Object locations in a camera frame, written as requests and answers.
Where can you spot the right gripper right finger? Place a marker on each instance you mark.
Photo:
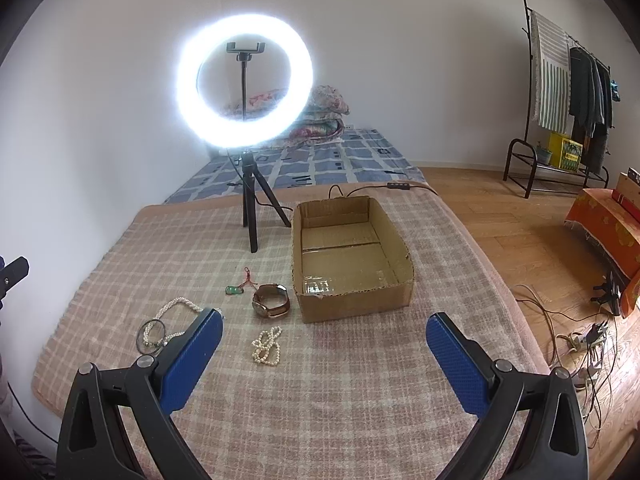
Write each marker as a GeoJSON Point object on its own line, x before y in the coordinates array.
{"type": "Point", "coordinates": [552, 443]}

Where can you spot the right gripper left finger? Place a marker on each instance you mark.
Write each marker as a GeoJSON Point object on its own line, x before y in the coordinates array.
{"type": "Point", "coordinates": [94, 442]}

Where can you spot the brown leather wristwatch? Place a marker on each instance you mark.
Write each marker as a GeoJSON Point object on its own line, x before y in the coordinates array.
{"type": "Point", "coordinates": [271, 301]}

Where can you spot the pink plaid blanket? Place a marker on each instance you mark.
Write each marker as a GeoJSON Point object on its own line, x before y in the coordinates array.
{"type": "Point", "coordinates": [359, 398]}

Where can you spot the orange covered side table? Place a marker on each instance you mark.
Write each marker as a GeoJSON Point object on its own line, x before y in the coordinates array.
{"type": "Point", "coordinates": [616, 232]}

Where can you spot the black tripod stand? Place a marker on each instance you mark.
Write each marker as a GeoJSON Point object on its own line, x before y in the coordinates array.
{"type": "Point", "coordinates": [251, 176]}

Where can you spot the cardboard box on table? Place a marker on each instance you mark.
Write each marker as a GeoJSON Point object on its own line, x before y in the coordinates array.
{"type": "Point", "coordinates": [627, 194]}

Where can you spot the brown cardboard box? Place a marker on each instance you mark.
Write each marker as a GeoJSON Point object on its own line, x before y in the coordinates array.
{"type": "Point", "coordinates": [348, 260]}

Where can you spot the yellow green box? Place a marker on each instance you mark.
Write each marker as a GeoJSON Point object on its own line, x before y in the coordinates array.
{"type": "Point", "coordinates": [566, 154]}

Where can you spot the black phone holder clamp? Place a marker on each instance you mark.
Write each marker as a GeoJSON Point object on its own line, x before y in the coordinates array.
{"type": "Point", "coordinates": [245, 55]}

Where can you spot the dark hanging clothes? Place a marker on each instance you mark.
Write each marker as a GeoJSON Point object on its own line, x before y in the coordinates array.
{"type": "Point", "coordinates": [591, 106]}

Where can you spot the folded floral quilt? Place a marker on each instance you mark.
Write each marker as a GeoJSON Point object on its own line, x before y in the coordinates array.
{"type": "Point", "coordinates": [321, 121]}

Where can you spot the blue patterned bed sheet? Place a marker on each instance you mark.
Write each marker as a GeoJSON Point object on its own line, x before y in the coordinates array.
{"type": "Point", "coordinates": [357, 155]}

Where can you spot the black clothes rack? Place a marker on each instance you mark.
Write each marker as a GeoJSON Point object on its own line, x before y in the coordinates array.
{"type": "Point", "coordinates": [524, 160]}

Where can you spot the striped hanging towel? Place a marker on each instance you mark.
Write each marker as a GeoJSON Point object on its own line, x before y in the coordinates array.
{"type": "Point", "coordinates": [551, 73]}

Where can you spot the white ring light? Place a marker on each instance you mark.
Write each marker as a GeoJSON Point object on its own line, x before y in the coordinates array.
{"type": "Point", "coordinates": [245, 30]}

